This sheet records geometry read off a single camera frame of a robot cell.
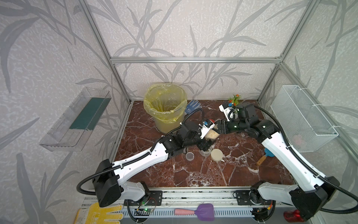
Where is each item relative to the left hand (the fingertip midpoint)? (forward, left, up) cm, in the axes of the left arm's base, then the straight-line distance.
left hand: (211, 136), depth 71 cm
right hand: (+5, -1, +4) cm, 6 cm away
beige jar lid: (0, -7, -23) cm, 24 cm away
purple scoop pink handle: (-30, +3, -23) cm, 38 cm away
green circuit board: (-29, +33, -24) cm, 50 cm away
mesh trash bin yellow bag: (+34, +27, -11) cm, 45 cm away
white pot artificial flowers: (+34, -22, -7) cm, 41 cm away
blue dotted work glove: (+45, +7, -25) cm, 52 cm away
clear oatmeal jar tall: (0, 0, +2) cm, 2 cm away
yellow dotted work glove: (-31, +58, -25) cm, 70 cm away
